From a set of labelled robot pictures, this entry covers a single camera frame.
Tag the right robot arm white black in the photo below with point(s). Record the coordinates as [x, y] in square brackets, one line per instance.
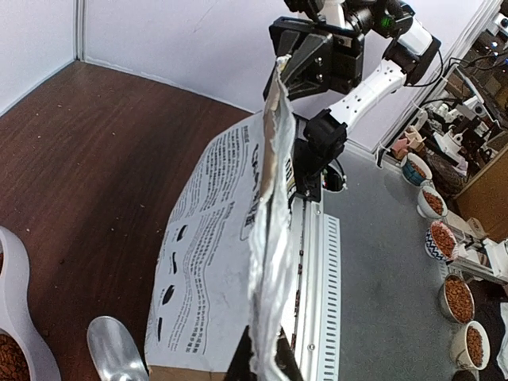
[364, 50]

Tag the grey double pet bowl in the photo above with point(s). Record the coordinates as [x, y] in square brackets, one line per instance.
[16, 321]

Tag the left aluminium frame post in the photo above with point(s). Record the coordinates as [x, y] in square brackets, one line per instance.
[80, 25]

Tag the white kibble bowl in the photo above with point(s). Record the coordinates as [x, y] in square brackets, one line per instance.
[430, 204]
[470, 347]

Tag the steel kibble bowl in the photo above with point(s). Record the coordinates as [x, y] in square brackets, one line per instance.
[455, 300]

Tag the zigzag patterned kibble bowl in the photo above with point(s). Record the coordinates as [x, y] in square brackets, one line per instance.
[440, 242]

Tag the white kibble bowl upper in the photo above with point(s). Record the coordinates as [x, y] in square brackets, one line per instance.
[430, 204]

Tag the silver metal scoop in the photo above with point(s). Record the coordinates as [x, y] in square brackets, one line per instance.
[113, 351]

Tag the front aluminium rail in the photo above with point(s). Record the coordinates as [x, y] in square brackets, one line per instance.
[312, 314]

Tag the blue patterned kibble bowl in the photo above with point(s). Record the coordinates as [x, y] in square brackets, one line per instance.
[415, 170]

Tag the brown white pet food bag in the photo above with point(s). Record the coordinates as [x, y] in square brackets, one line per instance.
[224, 262]

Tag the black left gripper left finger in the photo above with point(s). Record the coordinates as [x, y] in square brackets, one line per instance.
[239, 368]

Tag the brown kibble in bowl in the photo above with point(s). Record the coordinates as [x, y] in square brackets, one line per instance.
[13, 364]

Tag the white kibble bowl lower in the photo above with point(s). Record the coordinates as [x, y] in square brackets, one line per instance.
[470, 347]

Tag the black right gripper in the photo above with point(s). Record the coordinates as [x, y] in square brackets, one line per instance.
[322, 57]

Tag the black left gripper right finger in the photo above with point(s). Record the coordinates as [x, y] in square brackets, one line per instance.
[284, 358]

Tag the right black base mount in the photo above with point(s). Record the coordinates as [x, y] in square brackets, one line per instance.
[315, 159]

